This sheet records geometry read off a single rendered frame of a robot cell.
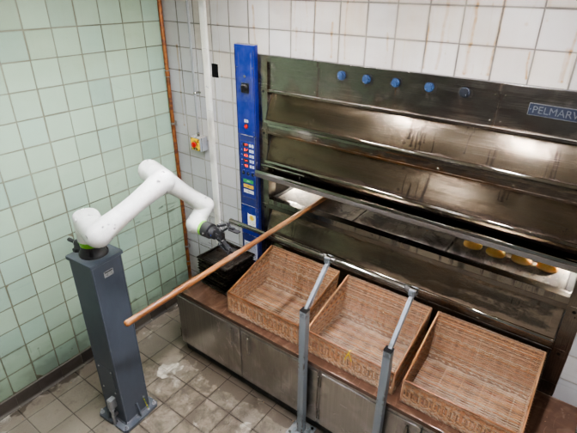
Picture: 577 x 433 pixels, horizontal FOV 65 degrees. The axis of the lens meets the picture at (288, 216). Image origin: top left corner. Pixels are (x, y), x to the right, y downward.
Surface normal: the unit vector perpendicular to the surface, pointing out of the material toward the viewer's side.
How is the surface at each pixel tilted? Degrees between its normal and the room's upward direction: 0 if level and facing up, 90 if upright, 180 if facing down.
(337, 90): 90
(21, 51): 90
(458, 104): 90
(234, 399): 0
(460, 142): 70
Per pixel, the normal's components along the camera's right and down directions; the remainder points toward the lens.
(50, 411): 0.00, -0.89
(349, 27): -0.59, 0.36
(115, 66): 0.81, 0.28
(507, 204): -0.52, 0.01
